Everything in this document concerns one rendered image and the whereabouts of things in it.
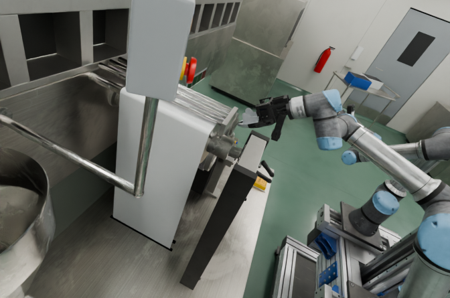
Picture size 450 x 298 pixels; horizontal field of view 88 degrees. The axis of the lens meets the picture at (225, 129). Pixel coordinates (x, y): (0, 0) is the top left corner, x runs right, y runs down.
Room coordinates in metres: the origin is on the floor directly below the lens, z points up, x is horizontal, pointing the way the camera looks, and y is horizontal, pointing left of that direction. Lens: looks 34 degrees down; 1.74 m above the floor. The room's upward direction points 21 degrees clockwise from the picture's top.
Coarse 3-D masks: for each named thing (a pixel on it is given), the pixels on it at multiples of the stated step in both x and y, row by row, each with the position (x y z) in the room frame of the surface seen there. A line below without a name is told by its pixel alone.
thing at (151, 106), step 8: (152, 104) 0.23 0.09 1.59; (144, 112) 0.23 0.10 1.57; (152, 112) 0.23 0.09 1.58; (144, 120) 0.23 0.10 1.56; (152, 120) 0.23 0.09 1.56; (144, 128) 0.23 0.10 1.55; (152, 128) 0.23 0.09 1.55; (144, 136) 0.22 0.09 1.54; (152, 136) 0.23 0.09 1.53; (144, 144) 0.22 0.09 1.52; (144, 152) 0.23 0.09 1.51; (144, 160) 0.23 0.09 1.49; (136, 168) 0.23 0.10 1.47; (144, 168) 0.23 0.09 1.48; (136, 176) 0.23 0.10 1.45; (144, 176) 0.23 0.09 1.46; (136, 184) 0.23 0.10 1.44; (144, 184) 0.23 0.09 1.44; (136, 192) 0.22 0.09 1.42
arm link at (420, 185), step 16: (352, 128) 0.76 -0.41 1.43; (352, 144) 0.74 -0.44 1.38; (368, 144) 0.72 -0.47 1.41; (384, 144) 0.72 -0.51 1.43; (384, 160) 0.68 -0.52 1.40; (400, 160) 0.67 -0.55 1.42; (400, 176) 0.64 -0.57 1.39; (416, 176) 0.63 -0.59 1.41; (416, 192) 0.61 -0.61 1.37; (432, 192) 0.59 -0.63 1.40; (448, 192) 0.59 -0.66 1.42
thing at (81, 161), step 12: (0, 108) 0.28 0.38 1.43; (0, 120) 0.26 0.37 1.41; (12, 120) 0.27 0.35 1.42; (24, 132) 0.26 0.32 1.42; (36, 132) 0.27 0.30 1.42; (48, 144) 0.25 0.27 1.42; (60, 156) 0.25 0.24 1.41; (72, 156) 0.25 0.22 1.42; (84, 168) 0.24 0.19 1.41; (96, 168) 0.24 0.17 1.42; (108, 180) 0.23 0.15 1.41; (120, 180) 0.24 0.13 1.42; (132, 192) 0.23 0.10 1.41
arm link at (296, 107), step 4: (300, 96) 0.76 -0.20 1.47; (292, 100) 0.75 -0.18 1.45; (296, 100) 0.74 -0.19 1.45; (300, 100) 0.74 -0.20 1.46; (292, 104) 0.73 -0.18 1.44; (296, 104) 0.73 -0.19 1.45; (300, 104) 0.73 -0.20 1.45; (292, 108) 0.73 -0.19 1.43; (296, 108) 0.72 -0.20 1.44; (300, 108) 0.72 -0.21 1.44; (292, 112) 0.73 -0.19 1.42; (296, 112) 0.72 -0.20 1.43; (300, 112) 0.71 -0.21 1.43; (304, 112) 0.72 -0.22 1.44; (296, 116) 0.72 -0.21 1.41; (300, 116) 0.72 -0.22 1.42; (304, 116) 0.72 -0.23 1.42
